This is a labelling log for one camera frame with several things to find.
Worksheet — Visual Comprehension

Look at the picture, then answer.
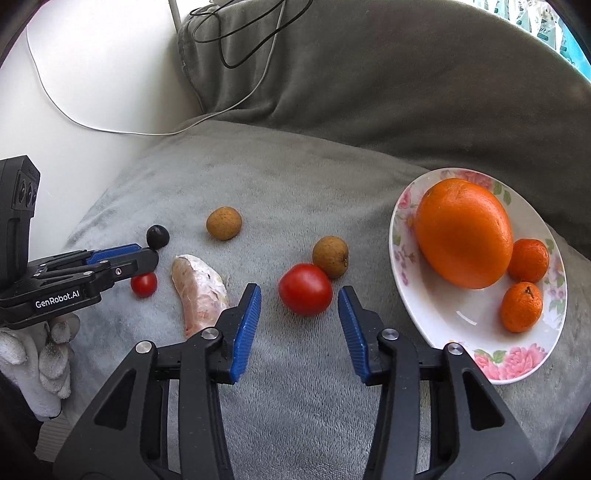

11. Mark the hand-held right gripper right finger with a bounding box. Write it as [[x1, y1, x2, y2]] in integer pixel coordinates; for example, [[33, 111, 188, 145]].
[[337, 285, 541, 480]]

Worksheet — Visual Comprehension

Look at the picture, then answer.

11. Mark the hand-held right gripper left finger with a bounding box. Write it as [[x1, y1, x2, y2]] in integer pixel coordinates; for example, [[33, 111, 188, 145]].
[[53, 282, 263, 480]]

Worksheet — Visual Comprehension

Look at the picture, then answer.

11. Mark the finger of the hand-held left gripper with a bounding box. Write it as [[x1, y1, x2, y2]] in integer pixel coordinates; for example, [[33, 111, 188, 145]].
[[28, 244, 144, 278], [34, 249, 160, 292]]

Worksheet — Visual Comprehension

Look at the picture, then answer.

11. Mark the red cherry tomato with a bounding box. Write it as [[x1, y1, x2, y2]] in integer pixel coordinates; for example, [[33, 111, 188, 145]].
[[130, 272, 158, 298]]

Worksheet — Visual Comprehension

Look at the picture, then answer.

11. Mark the dark plum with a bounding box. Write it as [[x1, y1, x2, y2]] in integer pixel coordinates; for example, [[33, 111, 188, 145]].
[[146, 224, 170, 250]]

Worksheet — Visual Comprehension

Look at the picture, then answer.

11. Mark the pink sweet potato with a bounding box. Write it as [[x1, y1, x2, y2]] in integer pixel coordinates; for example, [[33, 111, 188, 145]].
[[171, 254, 230, 340]]

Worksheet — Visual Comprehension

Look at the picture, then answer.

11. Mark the brown longan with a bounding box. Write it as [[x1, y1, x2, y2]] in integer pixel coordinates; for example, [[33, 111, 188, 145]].
[[206, 207, 243, 241], [312, 236, 350, 280]]

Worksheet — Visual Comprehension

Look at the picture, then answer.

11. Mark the floral white plate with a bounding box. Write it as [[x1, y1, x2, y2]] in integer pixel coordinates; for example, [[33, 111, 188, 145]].
[[389, 168, 568, 385]]

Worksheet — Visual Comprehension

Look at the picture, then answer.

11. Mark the large orange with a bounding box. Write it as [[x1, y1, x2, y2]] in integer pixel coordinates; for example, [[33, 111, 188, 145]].
[[414, 178, 515, 290]]

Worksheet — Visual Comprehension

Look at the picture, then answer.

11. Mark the small mandarin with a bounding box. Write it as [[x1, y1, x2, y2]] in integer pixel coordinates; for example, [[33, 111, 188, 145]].
[[501, 281, 543, 333], [508, 238, 550, 284]]

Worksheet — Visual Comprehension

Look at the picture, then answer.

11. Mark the person's left hand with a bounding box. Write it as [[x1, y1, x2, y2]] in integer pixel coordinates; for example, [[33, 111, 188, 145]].
[[0, 314, 81, 421]]

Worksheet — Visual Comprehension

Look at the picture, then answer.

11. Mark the white panel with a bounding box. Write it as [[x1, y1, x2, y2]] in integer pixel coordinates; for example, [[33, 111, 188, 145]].
[[0, 0, 208, 195]]

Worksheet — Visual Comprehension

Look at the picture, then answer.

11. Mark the grey fleece blanket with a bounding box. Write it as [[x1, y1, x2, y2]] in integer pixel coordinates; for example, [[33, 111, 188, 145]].
[[37, 0, 591, 480]]

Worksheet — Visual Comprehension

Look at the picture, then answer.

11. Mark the blue detergent bottle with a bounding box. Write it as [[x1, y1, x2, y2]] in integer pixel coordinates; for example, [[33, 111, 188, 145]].
[[556, 23, 585, 70]]

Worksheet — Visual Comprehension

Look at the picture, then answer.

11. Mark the white cable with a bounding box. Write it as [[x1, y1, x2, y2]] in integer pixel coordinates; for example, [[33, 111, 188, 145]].
[[25, 0, 289, 136]]

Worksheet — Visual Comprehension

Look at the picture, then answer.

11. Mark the black cable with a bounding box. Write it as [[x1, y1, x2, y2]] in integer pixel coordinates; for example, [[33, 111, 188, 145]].
[[189, 0, 315, 70]]

